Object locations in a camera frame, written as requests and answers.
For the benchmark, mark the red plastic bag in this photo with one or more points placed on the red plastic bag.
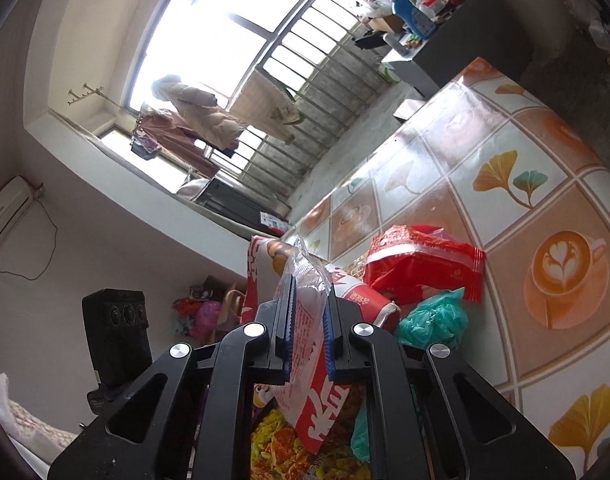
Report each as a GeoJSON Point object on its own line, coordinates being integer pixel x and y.
{"type": "Point", "coordinates": [413, 263]}

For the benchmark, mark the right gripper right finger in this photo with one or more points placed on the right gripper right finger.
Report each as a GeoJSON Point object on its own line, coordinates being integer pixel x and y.
{"type": "Point", "coordinates": [430, 414]}

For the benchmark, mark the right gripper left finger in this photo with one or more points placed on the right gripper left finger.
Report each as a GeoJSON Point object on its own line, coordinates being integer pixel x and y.
{"type": "Point", "coordinates": [189, 414]}

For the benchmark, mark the white air conditioner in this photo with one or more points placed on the white air conditioner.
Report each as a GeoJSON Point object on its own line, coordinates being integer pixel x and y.
{"type": "Point", "coordinates": [15, 199]}

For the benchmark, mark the green plastic bag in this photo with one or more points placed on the green plastic bag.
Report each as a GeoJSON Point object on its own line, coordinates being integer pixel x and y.
{"type": "Point", "coordinates": [440, 319]}

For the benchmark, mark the red white snack wrapper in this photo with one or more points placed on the red white snack wrapper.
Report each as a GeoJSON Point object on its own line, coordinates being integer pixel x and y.
{"type": "Point", "coordinates": [309, 401]}

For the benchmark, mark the beige hanging pants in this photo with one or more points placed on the beige hanging pants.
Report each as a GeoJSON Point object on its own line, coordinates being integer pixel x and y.
{"type": "Point", "coordinates": [266, 104]}

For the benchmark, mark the metal balcony railing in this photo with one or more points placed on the metal balcony railing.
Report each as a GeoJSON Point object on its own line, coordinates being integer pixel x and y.
{"type": "Point", "coordinates": [312, 52]}

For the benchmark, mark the blue detergent bottle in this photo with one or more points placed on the blue detergent bottle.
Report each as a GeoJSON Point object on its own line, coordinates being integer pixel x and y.
{"type": "Point", "coordinates": [416, 21]}

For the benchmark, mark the beige hanging jacket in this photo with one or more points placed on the beige hanging jacket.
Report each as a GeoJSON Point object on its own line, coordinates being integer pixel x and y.
{"type": "Point", "coordinates": [201, 112]}

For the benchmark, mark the pink hanging garment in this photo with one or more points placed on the pink hanging garment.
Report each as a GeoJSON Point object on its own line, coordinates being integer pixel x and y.
{"type": "Point", "coordinates": [173, 133]}

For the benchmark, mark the dark grey cabinet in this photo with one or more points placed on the dark grey cabinet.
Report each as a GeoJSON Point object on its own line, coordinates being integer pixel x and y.
{"type": "Point", "coordinates": [487, 29]}

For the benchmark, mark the purple yellow snack bag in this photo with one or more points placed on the purple yellow snack bag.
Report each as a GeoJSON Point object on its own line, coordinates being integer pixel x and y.
{"type": "Point", "coordinates": [278, 453]}

